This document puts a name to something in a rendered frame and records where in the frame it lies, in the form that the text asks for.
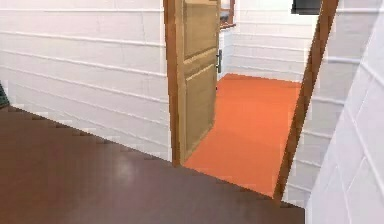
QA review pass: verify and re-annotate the black door handle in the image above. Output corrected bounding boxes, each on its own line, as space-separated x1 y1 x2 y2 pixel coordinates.
215 49 223 75

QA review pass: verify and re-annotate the brown wooden room door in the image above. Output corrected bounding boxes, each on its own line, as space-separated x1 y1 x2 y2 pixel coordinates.
179 0 222 160

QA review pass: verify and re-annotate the dark green object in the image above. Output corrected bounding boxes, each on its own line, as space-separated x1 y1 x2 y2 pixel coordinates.
0 81 10 109

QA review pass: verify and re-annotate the brown framed window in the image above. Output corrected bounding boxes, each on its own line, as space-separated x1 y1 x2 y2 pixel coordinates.
219 0 237 30

